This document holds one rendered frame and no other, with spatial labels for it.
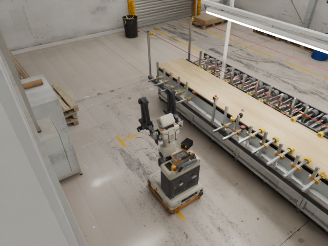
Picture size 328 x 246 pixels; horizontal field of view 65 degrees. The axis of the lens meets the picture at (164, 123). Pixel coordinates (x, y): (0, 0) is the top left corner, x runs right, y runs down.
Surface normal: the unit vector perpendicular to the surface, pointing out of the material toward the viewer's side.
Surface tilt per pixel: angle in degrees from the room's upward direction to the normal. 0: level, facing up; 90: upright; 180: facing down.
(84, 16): 90
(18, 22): 90
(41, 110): 90
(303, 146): 0
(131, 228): 0
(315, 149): 0
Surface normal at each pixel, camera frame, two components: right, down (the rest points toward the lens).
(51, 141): 0.55, 0.51
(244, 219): -0.01, -0.79
